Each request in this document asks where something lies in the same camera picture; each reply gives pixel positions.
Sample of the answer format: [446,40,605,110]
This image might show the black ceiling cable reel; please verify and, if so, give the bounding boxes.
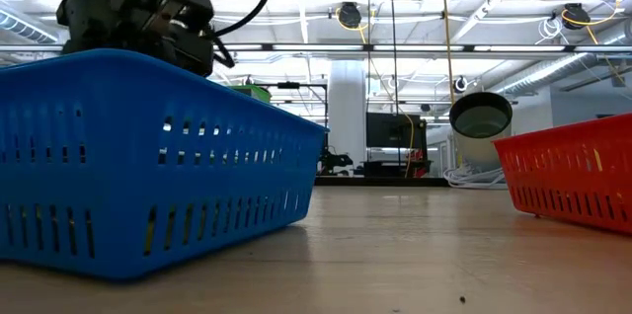
[337,1,363,30]
[561,2,593,31]

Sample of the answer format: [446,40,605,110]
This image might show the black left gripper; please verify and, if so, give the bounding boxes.
[54,0,216,78]

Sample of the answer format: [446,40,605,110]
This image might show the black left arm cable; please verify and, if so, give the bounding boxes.
[186,0,276,69]

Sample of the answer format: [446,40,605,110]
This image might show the black hanging cable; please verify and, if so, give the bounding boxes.
[386,0,401,114]

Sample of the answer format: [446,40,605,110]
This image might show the black monitor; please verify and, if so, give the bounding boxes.
[365,112,429,150]

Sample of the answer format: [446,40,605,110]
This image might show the black aluminium table frame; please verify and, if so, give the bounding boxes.
[313,175,448,188]

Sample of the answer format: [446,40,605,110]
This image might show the blue plastic basket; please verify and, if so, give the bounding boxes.
[0,47,330,283]

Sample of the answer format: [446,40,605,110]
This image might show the white coiled lamp cable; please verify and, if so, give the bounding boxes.
[442,163,510,191]

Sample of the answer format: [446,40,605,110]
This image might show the red plastic basket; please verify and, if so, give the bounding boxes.
[492,113,632,236]

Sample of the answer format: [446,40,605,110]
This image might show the thin yellow background cable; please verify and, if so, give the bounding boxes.
[402,111,416,179]

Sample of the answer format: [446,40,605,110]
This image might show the overhead light bar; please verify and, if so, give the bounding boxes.
[0,42,632,54]

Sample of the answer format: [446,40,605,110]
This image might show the white building column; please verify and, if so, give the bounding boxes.
[327,59,367,176]

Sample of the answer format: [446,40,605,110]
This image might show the silver ventilation duct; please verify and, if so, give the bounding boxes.
[493,51,632,98]
[0,7,63,44]

